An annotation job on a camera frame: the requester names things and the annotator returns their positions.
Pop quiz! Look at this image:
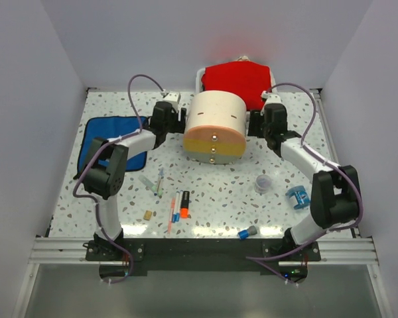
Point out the white blue-capped marker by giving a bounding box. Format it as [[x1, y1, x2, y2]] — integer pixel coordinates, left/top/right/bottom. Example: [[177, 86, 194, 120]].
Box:
[[172, 190, 182, 223]]

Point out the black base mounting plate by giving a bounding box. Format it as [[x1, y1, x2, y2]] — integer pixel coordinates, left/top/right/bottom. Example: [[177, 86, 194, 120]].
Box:
[[85, 237, 321, 278]]

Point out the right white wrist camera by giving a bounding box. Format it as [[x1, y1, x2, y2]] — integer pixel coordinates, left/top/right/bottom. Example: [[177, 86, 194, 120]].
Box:
[[261, 91, 281, 105]]

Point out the beige round drawer organizer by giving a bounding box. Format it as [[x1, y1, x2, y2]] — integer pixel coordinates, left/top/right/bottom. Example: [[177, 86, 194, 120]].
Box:
[[183, 90, 246, 164]]

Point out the red folded cloth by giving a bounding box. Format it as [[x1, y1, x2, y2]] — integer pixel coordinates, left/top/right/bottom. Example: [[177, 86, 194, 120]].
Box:
[[200, 61, 272, 111]]

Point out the clear round pin jar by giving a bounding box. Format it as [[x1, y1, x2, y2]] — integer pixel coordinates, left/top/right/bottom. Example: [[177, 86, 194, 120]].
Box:
[[254, 174, 272, 194]]

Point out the blue grey glue stick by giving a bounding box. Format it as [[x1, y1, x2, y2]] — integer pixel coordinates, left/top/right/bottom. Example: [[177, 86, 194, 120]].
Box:
[[237, 225, 258, 240]]

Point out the white plastic basket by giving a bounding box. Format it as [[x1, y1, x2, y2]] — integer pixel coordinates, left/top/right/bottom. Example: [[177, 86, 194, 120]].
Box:
[[194, 68, 276, 95]]

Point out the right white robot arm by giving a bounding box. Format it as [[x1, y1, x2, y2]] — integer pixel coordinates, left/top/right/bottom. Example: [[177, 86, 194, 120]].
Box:
[[247, 103, 364, 260]]

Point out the orange thin pen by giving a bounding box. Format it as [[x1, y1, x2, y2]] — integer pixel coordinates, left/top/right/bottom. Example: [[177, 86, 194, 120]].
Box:
[[167, 197, 176, 236]]

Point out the black orange highlighter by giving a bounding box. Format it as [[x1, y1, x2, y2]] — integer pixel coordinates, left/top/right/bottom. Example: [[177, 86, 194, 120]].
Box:
[[180, 191, 190, 218]]

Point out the clear green-capped tube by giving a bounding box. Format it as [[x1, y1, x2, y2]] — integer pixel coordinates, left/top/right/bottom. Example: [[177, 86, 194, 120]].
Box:
[[139, 175, 157, 193]]

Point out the small tan eraser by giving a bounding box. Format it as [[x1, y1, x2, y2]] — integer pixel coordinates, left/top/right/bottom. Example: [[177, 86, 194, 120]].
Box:
[[143, 211, 153, 221]]

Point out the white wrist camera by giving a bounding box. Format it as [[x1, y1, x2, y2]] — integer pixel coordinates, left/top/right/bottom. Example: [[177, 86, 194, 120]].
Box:
[[163, 91, 180, 109], [261, 91, 281, 105]]

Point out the teal-tipped pen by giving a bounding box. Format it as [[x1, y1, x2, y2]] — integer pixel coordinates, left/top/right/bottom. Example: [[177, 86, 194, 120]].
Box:
[[154, 168, 164, 197]]

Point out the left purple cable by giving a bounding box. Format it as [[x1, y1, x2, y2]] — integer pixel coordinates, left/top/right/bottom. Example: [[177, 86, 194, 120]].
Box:
[[72, 74, 168, 284]]

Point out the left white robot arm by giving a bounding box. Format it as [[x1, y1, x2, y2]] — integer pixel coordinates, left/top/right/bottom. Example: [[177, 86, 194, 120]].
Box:
[[73, 101, 187, 260]]

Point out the blue microfiber cloth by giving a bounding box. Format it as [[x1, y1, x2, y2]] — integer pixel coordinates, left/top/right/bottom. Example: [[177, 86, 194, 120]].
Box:
[[73, 116, 147, 180]]

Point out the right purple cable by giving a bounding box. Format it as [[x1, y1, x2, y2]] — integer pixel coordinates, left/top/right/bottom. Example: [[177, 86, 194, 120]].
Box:
[[246, 82, 364, 284]]

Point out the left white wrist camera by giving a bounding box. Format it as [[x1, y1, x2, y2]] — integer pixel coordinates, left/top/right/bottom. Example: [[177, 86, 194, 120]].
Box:
[[163, 91, 180, 109]]

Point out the purple cable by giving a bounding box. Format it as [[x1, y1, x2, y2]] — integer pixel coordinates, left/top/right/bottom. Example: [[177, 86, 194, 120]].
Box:
[[246, 82, 364, 284], [72, 74, 168, 284]]

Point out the aluminium frame rail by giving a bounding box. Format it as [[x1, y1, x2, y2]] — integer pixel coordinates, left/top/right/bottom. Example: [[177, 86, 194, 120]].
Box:
[[29, 238, 379, 265]]

